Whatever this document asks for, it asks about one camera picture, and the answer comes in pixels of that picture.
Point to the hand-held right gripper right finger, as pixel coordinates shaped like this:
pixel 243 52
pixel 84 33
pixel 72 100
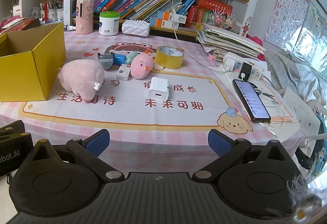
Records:
pixel 217 141

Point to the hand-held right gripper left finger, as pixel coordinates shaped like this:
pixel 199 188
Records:
pixel 98 142

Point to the pink plush pig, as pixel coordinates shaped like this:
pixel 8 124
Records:
pixel 79 78

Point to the small white grey carton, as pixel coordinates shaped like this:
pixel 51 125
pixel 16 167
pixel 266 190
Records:
pixel 123 73

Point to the yellow cardboard box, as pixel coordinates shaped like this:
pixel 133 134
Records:
pixel 23 75

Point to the white charger adapter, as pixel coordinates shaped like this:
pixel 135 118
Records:
pixel 158 86

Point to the pink plush chick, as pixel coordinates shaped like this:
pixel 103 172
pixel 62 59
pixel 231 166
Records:
pixel 140 66

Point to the yellow tape roll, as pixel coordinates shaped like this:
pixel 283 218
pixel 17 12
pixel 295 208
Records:
pixel 168 63

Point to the black smartphone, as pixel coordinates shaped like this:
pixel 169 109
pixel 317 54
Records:
pixel 251 100

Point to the pink printed table mat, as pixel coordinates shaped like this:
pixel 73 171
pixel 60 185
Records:
pixel 153 116

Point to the black charger plug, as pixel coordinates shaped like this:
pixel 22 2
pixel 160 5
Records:
pixel 245 68

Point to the white plug adapter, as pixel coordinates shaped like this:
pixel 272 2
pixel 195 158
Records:
pixel 231 63

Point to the white power strip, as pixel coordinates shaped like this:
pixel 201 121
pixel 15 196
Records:
pixel 255 70

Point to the loose white paper sheets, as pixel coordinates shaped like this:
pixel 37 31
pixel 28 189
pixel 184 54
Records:
pixel 296 109

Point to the blue plastic packet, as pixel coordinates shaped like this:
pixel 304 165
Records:
pixel 120 59

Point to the mint green tube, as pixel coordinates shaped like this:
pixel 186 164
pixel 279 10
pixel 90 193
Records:
pixel 130 57

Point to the grey blanket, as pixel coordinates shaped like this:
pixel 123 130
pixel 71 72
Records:
pixel 286 68

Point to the stack of paper booklets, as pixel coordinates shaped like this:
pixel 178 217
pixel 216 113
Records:
pixel 227 40

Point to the white jar green lid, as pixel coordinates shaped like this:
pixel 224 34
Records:
pixel 109 24

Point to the small white tube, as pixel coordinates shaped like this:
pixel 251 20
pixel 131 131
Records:
pixel 69 27

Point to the reindeer sticker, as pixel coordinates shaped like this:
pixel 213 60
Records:
pixel 246 25

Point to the white quilted tissue box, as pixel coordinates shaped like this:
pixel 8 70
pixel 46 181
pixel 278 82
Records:
pixel 135 27

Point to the colourful spiky ornament holder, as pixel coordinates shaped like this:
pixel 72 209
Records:
pixel 222 19

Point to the pink cartoon dispenser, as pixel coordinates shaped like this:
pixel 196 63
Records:
pixel 83 16

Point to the red paper packets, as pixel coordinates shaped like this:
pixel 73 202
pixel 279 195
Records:
pixel 18 25

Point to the orange blue white carton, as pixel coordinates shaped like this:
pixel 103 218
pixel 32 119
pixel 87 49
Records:
pixel 164 23
pixel 172 16

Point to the red boxed book set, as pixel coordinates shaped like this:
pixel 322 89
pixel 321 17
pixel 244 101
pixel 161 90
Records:
pixel 204 9

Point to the white pen cups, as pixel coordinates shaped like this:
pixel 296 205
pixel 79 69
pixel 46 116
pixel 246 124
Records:
pixel 53 13

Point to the row of colourful books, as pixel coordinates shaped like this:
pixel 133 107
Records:
pixel 132 1

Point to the pink alphabet wall poster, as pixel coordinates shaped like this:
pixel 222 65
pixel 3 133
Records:
pixel 287 11

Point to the pale chart wall poster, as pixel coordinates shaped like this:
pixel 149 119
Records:
pixel 313 19

